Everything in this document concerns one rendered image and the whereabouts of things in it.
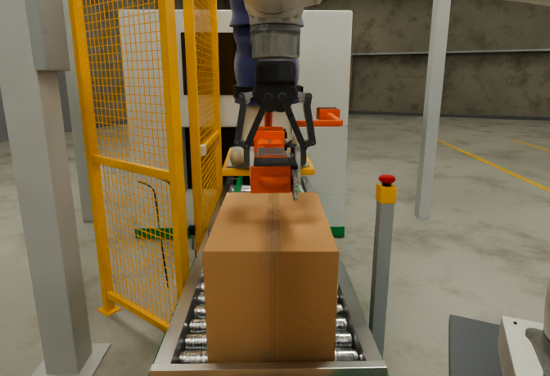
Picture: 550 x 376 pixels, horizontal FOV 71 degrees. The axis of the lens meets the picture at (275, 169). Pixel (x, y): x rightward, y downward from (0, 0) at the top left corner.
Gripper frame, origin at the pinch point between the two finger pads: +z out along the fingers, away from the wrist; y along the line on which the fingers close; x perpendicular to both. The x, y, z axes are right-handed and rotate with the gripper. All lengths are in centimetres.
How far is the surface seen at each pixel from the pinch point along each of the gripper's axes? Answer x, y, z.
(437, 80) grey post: -305, -164, -15
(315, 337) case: -31, -13, 60
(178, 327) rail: -46, 32, 67
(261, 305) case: -31, 3, 50
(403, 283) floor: -177, -97, 126
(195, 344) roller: -46, 27, 74
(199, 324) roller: -55, 27, 73
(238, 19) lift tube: -50, 10, -34
